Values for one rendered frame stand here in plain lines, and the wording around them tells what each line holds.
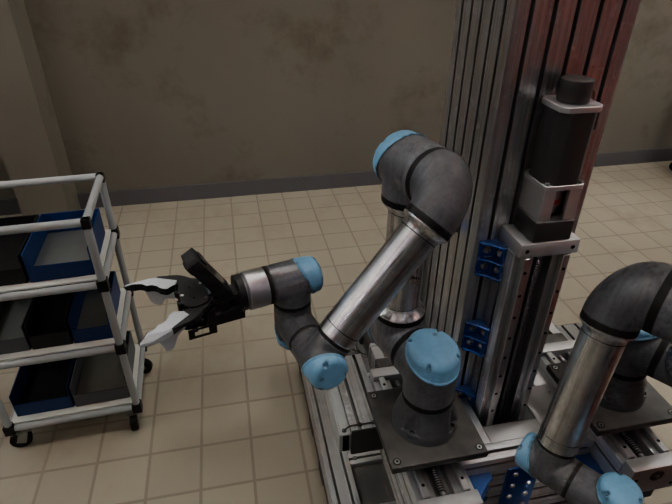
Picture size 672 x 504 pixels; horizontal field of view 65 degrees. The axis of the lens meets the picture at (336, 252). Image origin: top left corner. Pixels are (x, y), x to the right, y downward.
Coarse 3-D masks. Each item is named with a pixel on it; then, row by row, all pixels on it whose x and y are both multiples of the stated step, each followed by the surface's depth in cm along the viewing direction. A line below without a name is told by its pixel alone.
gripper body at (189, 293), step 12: (240, 276) 96; (180, 288) 94; (192, 288) 94; (204, 288) 94; (240, 288) 95; (180, 300) 93; (192, 300) 92; (204, 300) 92; (216, 300) 94; (228, 300) 96; (240, 300) 96; (204, 312) 93; (216, 312) 97; (228, 312) 97; (240, 312) 99; (204, 324) 96; (216, 324) 96; (192, 336) 95
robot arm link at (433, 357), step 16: (416, 336) 113; (432, 336) 113; (448, 336) 114; (400, 352) 115; (416, 352) 109; (432, 352) 110; (448, 352) 110; (400, 368) 115; (416, 368) 109; (432, 368) 107; (448, 368) 108; (416, 384) 111; (432, 384) 108; (448, 384) 109; (416, 400) 113; (432, 400) 111; (448, 400) 113
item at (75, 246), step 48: (96, 192) 185; (0, 240) 192; (48, 240) 196; (96, 240) 191; (0, 288) 175; (48, 288) 177; (96, 288) 180; (0, 336) 192; (48, 336) 191; (96, 336) 196; (48, 384) 217; (96, 384) 215
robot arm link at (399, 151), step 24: (384, 144) 102; (408, 144) 97; (432, 144) 96; (384, 168) 101; (408, 168) 94; (384, 192) 103; (408, 192) 96; (408, 288) 113; (384, 312) 118; (408, 312) 116; (384, 336) 119
